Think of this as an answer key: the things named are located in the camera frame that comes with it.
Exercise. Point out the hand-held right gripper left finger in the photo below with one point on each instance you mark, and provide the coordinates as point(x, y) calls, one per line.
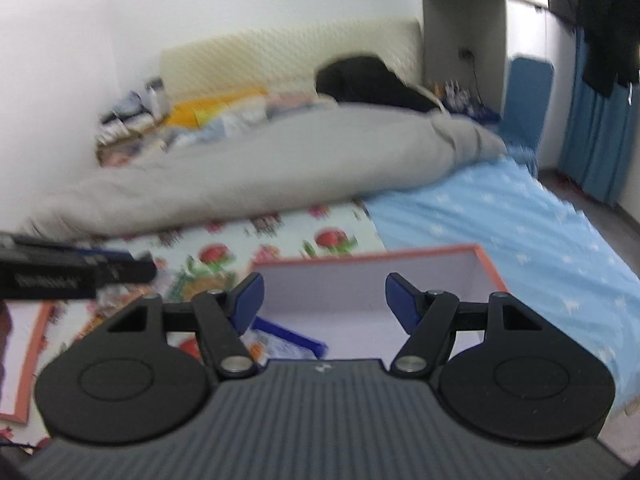
point(249, 296)

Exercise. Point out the blue curtain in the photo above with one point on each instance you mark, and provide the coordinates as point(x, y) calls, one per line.
point(600, 135)

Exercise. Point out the blue chair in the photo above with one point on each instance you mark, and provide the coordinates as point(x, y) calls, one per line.
point(525, 105)

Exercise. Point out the white bottle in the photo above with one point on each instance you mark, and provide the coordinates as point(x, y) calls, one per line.
point(156, 97)

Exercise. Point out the grey wall cabinet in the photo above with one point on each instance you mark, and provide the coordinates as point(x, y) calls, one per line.
point(440, 35)

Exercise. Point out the cluster of small bottles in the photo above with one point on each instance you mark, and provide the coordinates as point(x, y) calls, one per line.
point(452, 92)

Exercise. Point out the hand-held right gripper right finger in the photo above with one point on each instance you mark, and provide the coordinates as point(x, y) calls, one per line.
point(402, 300)

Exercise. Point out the fruit printed mat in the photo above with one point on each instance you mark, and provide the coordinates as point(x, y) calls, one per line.
point(280, 232)

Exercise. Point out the pile of clothes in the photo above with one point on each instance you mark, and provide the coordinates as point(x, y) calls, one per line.
point(125, 115)

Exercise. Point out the wooden nightstand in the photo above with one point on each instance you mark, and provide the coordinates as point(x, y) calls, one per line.
point(112, 147)

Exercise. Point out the blue star bed sheet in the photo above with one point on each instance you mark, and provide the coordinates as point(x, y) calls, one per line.
point(500, 220)

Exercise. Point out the wall power socket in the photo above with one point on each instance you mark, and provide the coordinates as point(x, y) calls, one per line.
point(466, 55)

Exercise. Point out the black coat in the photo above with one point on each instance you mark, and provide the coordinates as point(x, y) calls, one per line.
point(370, 82)

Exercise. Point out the yellow pillow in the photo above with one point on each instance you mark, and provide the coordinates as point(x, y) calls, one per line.
point(187, 112)

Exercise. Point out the orange cardboard box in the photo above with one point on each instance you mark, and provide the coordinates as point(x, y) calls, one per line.
point(325, 285)

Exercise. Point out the orange box lid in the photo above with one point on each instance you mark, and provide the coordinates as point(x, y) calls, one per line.
point(20, 350)

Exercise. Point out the black hanging jacket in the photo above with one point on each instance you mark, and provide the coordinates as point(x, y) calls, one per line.
point(600, 35)

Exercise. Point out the cream quilted headboard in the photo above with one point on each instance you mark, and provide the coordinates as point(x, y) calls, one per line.
point(280, 50)

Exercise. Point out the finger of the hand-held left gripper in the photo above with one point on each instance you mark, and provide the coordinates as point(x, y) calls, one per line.
point(127, 270)
point(75, 249)

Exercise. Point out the grey duvet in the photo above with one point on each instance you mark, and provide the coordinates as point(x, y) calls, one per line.
point(250, 170)

